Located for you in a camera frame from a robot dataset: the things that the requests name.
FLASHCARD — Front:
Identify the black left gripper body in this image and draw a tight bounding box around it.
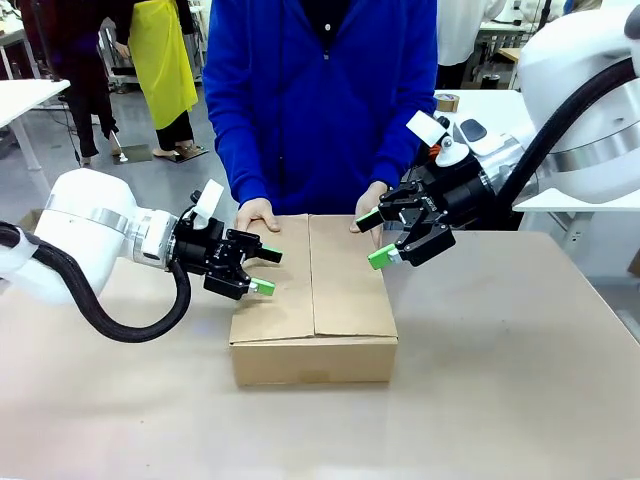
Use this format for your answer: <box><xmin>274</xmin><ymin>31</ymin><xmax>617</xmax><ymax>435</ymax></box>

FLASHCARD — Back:
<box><xmin>173</xmin><ymin>217</ymin><xmax>251</xmax><ymax>279</ymax></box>

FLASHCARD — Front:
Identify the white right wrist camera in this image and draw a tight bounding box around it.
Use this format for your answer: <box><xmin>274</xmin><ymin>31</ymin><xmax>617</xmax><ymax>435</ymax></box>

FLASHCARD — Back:
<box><xmin>405</xmin><ymin>110</ymin><xmax>471</xmax><ymax>169</ymax></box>

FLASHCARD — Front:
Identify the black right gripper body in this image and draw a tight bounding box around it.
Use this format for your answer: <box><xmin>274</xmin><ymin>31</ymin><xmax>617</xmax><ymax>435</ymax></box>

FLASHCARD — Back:
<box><xmin>399</xmin><ymin>157</ymin><xmax>496</xmax><ymax>236</ymax></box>

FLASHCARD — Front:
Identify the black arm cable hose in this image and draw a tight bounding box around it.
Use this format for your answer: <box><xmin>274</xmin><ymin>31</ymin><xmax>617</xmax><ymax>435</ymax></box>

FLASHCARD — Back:
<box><xmin>0</xmin><ymin>222</ymin><xmax>194</xmax><ymax>344</ymax></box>
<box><xmin>494</xmin><ymin>57</ymin><xmax>640</xmax><ymax>211</ymax></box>

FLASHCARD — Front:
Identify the person in blue jacket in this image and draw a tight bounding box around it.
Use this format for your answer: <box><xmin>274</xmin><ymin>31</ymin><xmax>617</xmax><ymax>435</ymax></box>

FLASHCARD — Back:
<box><xmin>202</xmin><ymin>0</ymin><xmax>440</xmax><ymax>216</ymax></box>

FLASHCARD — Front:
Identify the person's left hand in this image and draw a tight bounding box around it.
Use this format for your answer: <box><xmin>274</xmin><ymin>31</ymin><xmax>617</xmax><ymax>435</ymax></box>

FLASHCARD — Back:
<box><xmin>348</xmin><ymin>180</ymin><xmax>390</xmax><ymax>249</ymax></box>

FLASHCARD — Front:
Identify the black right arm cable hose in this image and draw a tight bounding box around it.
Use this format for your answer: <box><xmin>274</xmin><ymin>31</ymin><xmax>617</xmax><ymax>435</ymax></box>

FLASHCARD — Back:
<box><xmin>494</xmin><ymin>57</ymin><xmax>640</xmax><ymax>211</ymax></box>

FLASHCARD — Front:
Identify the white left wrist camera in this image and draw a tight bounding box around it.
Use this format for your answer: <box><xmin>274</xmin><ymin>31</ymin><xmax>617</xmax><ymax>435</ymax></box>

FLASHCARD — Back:
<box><xmin>192</xmin><ymin>179</ymin><xmax>225</xmax><ymax>231</ymax></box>

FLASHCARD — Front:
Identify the person in dark clothes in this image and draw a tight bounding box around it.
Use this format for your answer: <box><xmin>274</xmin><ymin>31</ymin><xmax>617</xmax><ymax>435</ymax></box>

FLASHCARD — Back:
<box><xmin>19</xmin><ymin>0</ymin><xmax>121</xmax><ymax>167</ymax></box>

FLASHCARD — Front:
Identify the person with yellow apron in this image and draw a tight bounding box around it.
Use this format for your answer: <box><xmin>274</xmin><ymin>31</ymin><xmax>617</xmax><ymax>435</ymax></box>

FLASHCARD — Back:
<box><xmin>102</xmin><ymin>0</ymin><xmax>206</xmax><ymax>159</ymax></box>

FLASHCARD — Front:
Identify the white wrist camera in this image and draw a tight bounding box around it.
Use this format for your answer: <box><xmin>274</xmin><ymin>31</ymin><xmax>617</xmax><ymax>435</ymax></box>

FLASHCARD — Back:
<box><xmin>405</xmin><ymin>110</ymin><xmax>471</xmax><ymax>169</ymax></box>
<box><xmin>192</xmin><ymin>179</ymin><xmax>225</xmax><ymax>231</ymax></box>

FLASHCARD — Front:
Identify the person's right hand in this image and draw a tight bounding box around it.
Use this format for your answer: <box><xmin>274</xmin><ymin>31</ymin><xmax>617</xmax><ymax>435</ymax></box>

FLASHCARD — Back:
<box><xmin>234</xmin><ymin>197</ymin><xmax>281</xmax><ymax>234</ymax></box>

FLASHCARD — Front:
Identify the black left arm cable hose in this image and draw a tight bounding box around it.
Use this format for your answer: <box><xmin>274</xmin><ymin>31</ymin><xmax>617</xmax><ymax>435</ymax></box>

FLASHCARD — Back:
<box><xmin>0</xmin><ymin>222</ymin><xmax>194</xmax><ymax>344</ymax></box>

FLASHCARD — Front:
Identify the brown cardboard box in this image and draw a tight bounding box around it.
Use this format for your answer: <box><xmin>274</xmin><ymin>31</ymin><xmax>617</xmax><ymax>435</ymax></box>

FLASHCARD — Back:
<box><xmin>228</xmin><ymin>213</ymin><xmax>400</xmax><ymax>387</ymax></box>

